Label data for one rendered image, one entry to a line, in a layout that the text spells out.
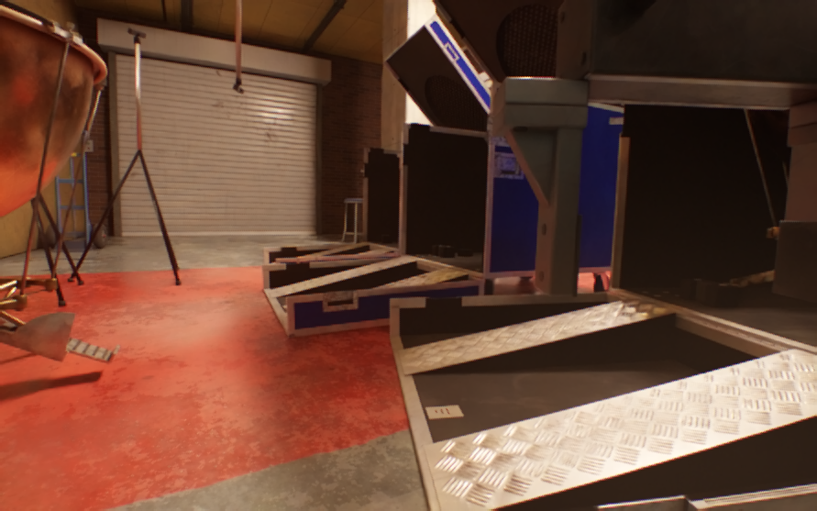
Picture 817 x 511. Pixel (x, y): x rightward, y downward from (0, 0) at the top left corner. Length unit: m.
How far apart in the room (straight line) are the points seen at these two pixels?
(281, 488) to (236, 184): 6.73
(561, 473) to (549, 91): 0.59
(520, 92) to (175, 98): 7.29
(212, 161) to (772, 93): 7.20
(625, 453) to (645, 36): 0.63
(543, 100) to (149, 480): 0.78
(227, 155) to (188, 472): 6.71
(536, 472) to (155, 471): 0.61
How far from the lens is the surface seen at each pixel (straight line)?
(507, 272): 1.79
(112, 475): 0.87
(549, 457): 0.74
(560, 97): 0.21
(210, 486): 0.78
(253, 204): 7.32
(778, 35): 0.26
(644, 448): 0.76
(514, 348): 1.15
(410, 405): 0.94
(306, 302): 1.44
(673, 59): 0.23
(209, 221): 7.26
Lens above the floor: 0.43
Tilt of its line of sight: 6 degrees down
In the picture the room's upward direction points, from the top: 1 degrees clockwise
